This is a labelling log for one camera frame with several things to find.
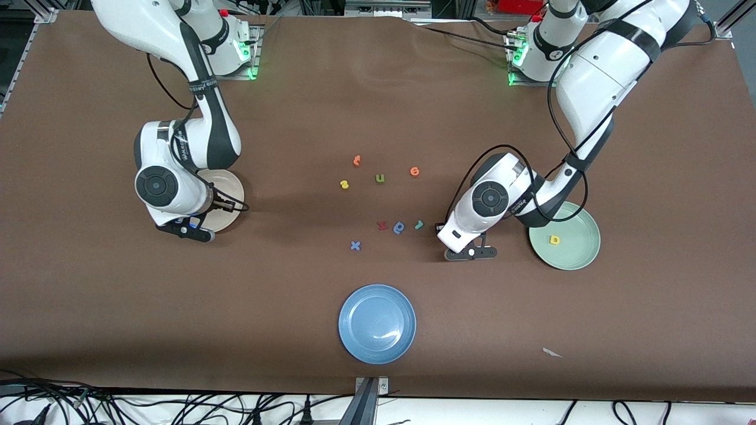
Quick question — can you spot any aluminium frame rail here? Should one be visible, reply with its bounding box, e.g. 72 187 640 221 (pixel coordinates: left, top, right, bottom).
0 6 60 113
712 0 742 41

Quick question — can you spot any blue plate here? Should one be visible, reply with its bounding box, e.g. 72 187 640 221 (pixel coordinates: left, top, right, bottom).
338 285 417 365

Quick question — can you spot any grey power strip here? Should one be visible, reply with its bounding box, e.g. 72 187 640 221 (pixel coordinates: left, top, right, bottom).
344 0 433 19

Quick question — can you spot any red box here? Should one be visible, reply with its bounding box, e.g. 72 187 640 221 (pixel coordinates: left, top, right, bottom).
487 0 547 16

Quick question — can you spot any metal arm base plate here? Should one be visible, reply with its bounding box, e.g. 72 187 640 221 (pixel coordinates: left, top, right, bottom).
213 27 261 81
507 32 556 88

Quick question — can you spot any aluminium table bracket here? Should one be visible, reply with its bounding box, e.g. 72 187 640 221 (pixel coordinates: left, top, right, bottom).
353 376 390 425

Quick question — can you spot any grey floor cable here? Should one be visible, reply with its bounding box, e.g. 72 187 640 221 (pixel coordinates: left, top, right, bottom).
0 369 95 409

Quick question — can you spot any beige plate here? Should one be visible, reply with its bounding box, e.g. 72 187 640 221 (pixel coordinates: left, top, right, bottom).
198 169 245 234

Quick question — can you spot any green plate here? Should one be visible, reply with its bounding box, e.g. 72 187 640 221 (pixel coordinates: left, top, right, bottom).
529 201 601 271

